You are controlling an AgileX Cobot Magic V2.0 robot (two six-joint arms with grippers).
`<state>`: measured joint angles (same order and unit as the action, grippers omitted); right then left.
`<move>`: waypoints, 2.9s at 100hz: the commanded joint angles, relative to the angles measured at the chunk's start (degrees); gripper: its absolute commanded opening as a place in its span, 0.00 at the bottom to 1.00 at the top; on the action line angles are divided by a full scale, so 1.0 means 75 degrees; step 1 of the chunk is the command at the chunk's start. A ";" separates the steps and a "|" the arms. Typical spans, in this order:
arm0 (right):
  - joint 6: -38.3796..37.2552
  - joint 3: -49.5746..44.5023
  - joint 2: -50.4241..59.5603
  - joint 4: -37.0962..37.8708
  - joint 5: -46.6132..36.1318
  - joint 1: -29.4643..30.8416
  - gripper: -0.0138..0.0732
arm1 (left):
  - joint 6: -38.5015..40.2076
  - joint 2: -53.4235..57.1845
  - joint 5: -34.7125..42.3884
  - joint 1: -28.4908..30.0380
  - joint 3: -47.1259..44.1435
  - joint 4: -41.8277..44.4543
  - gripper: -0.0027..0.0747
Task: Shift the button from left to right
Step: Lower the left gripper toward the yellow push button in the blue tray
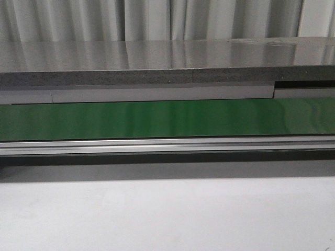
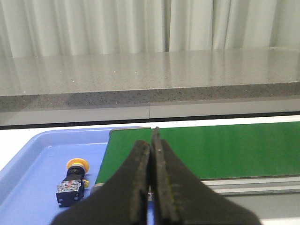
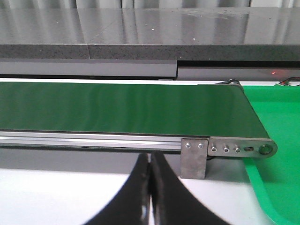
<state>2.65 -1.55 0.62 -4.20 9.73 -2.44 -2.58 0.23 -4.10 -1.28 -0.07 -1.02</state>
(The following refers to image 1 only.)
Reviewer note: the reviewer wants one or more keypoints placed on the grey speckled stone slab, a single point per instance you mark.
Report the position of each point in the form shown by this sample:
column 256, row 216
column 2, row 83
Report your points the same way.
column 88, row 63

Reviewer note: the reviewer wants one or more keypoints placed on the green conveyor belt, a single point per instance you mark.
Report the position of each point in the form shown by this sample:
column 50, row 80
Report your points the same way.
column 167, row 119

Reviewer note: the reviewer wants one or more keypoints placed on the white pleated curtain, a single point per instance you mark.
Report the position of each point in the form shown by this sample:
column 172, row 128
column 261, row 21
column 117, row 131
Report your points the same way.
column 26, row 21

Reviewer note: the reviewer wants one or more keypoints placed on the grey rear guide rail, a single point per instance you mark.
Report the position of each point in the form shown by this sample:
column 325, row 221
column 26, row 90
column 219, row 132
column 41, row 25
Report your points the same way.
column 160, row 92

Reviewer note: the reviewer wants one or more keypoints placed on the aluminium conveyor side rail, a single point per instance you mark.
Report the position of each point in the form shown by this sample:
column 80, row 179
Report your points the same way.
column 165, row 145

